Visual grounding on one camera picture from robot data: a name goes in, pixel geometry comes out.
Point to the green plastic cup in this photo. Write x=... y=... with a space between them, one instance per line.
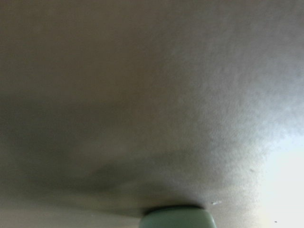
x=178 y=217

